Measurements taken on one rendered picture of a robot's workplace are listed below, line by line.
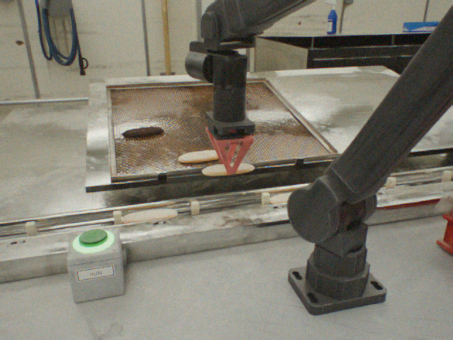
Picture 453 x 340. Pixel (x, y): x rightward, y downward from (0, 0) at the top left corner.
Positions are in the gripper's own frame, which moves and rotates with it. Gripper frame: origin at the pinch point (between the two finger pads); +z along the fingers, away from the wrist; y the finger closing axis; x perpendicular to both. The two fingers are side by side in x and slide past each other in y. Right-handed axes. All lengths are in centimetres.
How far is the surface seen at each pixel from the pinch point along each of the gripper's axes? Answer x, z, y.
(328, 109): -39, 0, 34
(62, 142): 35, 12, 58
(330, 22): -134, -13, 206
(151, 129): 11.3, 0.7, 27.6
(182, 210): 8.8, 8.5, 0.8
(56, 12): 61, -13, 363
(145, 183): 14.7, 6.0, 9.1
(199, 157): 2.8, 3.1, 13.2
